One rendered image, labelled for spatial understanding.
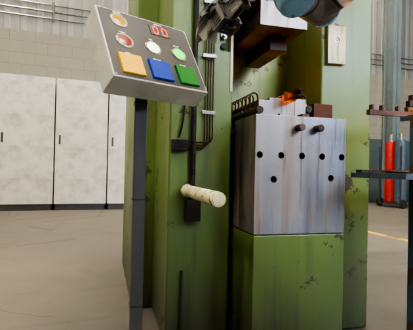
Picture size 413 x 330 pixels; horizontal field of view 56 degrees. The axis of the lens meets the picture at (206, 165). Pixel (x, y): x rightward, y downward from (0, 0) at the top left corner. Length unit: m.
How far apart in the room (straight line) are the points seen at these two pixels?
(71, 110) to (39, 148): 0.78
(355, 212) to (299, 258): 0.46
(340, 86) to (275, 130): 0.51
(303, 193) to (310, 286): 0.36
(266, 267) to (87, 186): 5.34
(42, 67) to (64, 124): 1.27
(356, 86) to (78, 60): 6.10
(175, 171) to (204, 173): 0.12
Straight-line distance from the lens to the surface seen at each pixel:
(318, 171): 1.55
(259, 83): 2.07
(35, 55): 7.51
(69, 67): 7.46
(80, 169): 6.61
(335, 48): 1.88
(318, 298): 1.63
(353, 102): 1.90
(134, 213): 1.30
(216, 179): 1.59
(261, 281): 1.50
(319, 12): 1.12
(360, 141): 1.90
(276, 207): 1.48
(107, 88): 1.16
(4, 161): 6.66
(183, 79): 1.26
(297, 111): 1.59
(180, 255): 1.60
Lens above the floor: 0.71
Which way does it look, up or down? 1 degrees up
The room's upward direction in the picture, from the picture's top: 1 degrees clockwise
